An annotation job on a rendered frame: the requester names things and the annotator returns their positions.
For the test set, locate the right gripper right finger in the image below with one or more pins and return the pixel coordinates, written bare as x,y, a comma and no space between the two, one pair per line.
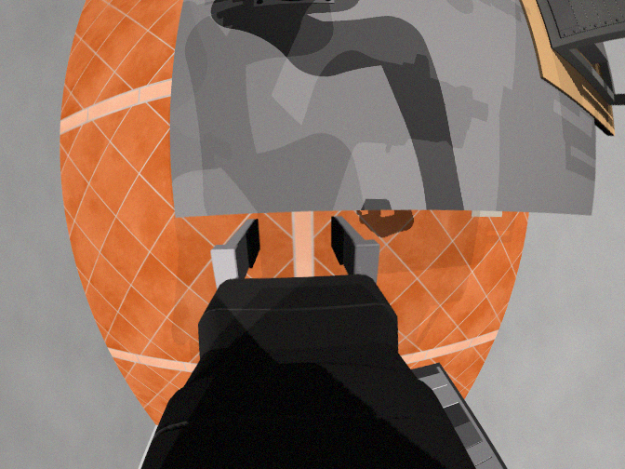
359,256

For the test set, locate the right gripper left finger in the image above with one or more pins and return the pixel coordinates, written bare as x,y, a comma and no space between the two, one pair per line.
233,259

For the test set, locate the orange flat board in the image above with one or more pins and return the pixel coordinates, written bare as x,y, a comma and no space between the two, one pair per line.
557,71

